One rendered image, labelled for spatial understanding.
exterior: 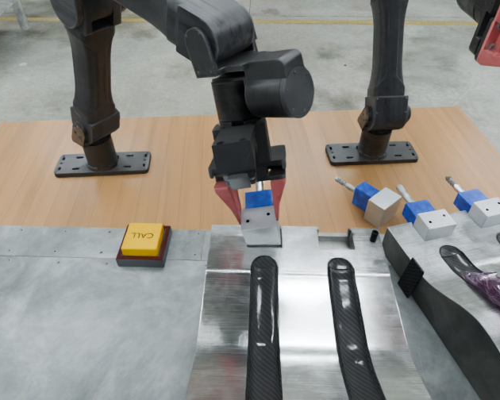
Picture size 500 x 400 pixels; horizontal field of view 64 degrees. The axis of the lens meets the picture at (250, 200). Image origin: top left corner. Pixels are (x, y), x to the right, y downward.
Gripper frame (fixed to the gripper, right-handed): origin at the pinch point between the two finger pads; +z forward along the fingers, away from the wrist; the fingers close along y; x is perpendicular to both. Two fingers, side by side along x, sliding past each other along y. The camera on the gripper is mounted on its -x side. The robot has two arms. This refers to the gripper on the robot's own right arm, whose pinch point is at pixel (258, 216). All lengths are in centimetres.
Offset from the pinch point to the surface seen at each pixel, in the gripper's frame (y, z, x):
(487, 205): 36.9, 9.3, 12.4
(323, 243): 8.8, 8.3, 4.4
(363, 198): 17.6, 8.4, 19.4
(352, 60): 55, 16, 285
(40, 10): -231, -71, 370
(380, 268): 16.2, 9.3, -2.6
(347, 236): 12.6, 7.8, 4.6
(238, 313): -3.5, 8.5, -10.4
